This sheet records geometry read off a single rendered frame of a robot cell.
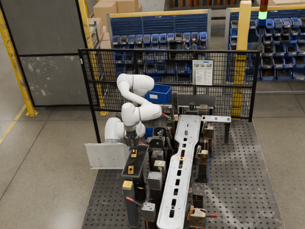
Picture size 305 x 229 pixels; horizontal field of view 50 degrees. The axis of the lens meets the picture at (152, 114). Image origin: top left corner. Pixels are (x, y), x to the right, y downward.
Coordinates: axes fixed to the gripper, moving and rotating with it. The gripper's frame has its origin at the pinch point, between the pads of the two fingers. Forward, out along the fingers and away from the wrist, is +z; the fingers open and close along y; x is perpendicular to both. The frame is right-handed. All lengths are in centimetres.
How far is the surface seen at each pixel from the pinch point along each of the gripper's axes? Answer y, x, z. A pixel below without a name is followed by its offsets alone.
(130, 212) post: 4.0, 29.4, 38.1
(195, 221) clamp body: -45, 48, 26
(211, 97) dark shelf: -73, -108, 23
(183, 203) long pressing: -37, 32, 26
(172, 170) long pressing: -29.5, -2.2, 26.0
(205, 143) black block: -60, -38, 28
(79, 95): 117, -242, 92
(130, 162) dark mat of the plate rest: 3.1, 4.3, 9.9
